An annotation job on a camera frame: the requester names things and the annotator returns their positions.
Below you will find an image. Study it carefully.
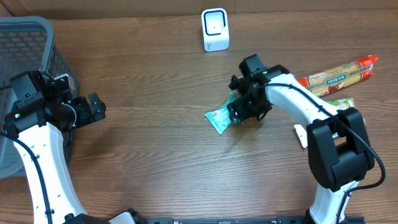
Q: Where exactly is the teal wet wipes pack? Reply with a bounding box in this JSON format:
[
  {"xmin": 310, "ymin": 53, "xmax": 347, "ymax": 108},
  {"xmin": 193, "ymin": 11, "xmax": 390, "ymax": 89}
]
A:
[{"xmin": 204, "ymin": 93, "xmax": 236, "ymax": 135}]

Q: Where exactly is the white cosmetic tube gold cap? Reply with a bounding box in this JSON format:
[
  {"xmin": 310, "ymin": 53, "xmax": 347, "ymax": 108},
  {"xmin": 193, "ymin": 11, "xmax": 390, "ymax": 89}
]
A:
[{"xmin": 294, "ymin": 124, "xmax": 308, "ymax": 149}]

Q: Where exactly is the orange biscuit roll package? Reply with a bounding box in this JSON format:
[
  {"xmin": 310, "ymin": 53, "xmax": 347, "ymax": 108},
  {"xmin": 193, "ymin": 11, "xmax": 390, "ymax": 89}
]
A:
[{"xmin": 298, "ymin": 55, "xmax": 379, "ymax": 97}]

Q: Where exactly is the green juice carton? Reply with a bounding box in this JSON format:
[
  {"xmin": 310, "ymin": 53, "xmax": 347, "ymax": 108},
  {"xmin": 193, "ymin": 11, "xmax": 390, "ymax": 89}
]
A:
[{"xmin": 326, "ymin": 98, "xmax": 354, "ymax": 111}]

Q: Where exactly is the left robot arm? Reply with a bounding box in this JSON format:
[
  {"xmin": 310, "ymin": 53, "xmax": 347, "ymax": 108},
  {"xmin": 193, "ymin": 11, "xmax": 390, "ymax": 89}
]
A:
[{"xmin": 1, "ymin": 71, "xmax": 140, "ymax": 224}]

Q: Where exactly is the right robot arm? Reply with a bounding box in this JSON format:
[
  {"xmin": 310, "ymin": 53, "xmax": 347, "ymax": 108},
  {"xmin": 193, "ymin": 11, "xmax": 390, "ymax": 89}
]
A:
[{"xmin": 227, "ymin": 63, "xmax": 376, "ymax": 223}]

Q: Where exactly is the white barcode scanner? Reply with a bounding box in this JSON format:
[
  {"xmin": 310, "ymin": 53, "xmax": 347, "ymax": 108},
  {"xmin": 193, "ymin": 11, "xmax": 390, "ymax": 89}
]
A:
[{"xmin": 201, "ymin": 7, "xmax": 230, "ymax": 52}]

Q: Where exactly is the grey plastic shopping basket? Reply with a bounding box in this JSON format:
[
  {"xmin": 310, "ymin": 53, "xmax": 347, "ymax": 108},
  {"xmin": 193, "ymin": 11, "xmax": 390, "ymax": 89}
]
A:
[{"xmin": 1, "ymin": 16, "xmax": 80, "ymax": 179}]

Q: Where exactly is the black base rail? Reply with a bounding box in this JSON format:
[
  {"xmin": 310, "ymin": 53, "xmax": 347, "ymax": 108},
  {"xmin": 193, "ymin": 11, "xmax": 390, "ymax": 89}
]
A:
[{"xmin": 136, "ymin": 214, "xmax": 366, "ymax": 224}]

